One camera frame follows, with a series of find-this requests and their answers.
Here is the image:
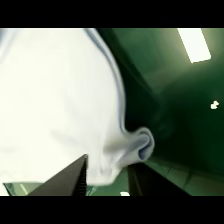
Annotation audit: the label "white garment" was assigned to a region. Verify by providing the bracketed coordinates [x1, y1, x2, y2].
[0, 27, 156, 197]

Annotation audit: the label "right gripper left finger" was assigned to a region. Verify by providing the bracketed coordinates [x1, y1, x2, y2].
[27, 153, 89, 197]

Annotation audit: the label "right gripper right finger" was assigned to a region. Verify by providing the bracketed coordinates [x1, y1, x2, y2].
[127, 160, 192, 197]

